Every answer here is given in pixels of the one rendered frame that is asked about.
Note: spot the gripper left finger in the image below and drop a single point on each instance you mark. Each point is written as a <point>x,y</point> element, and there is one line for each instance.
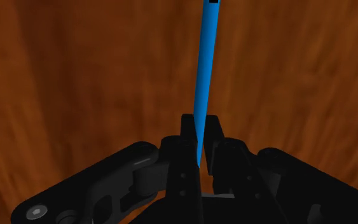
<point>141,173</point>

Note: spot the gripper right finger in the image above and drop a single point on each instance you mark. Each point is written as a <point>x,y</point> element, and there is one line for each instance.
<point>259,176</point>

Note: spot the blue pen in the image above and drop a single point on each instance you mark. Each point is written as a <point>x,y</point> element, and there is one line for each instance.
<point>206,62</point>

